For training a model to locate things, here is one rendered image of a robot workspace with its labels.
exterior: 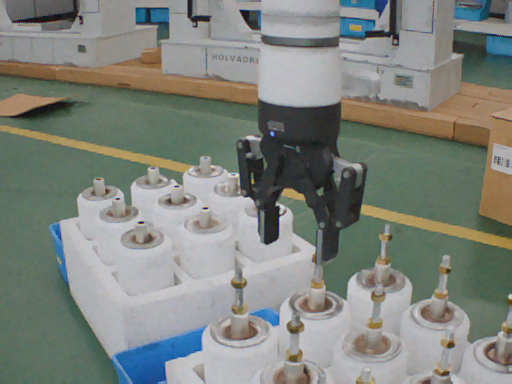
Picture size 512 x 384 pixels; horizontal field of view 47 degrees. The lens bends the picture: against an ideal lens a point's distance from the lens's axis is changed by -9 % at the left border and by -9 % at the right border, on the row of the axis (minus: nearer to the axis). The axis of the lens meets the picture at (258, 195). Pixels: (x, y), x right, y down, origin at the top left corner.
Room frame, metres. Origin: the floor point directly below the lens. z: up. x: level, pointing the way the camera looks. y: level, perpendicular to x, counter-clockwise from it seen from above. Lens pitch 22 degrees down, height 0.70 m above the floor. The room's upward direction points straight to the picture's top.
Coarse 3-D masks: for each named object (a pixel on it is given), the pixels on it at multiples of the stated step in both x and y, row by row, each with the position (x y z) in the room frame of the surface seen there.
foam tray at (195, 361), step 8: (200, 352) 0.71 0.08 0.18; (464, 352) 0.69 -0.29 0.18; (176, 360) 0.69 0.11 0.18; (184, 360) 0.69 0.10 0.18; (192, 360) 0.69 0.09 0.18; (200, 360) 0.69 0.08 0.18; (168, 368) 0.67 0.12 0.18; (176, 368) 0.67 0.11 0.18; (184, 368) 0.67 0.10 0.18; (192, 368) 0.67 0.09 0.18; (200, 368) 0.68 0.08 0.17; (328, 368) 0.67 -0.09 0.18; (168, 376) 0.68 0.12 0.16; (176, 376) 0.65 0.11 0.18; (184, 376) 0.65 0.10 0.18; (192, 376) 0.65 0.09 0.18; (200, 376) 0.68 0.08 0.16; (408, 376) 0.64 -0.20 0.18
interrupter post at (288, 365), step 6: (288, 360) 0.56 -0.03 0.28; (300, 360) 0.56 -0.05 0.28; (288, 366) 0.55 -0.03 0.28; (294, 366) 0.55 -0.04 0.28; (300, 366) 0.55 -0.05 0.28; (288, 372) 0.55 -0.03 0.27; (294, 372) 0.55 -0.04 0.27; (300, 372) 0.55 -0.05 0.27; (288, 378) 0.55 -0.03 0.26; (294, 378) 0.55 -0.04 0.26; (300, 378) 0.55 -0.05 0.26
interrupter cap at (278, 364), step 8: (280, 360) 0.59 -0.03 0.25; (304, 360) 0.59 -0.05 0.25; (264, 368) 0.58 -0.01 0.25; (272, 368) 0.58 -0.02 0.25; (280, 368) 0.58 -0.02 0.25; (304, 368) 0.58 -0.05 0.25; (312, 368) 0.58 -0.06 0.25; (320, 368) 0.57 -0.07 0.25; (264, 376) 0.56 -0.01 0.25; (272, 376) 0.56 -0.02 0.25; (280, 376) 0.57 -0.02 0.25; (304, 376) 0.57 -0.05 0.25; (312, 376) 0.56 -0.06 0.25; (320, 376) 0.56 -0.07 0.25
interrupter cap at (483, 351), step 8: (496, 336) 0.62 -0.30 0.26; (480, 344) 0.61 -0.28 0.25; (488, 344) 0.61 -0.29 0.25; (480, 352) 0.59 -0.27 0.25; (488, 352) 0.59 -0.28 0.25; (480, 360) 0.57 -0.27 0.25; (488, 360) 0.57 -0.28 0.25; (496, 360) 0.58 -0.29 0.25; (488, 368) 0.56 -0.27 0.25; (496, 368) 0.56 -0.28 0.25; (504, 368) 0.56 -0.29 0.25
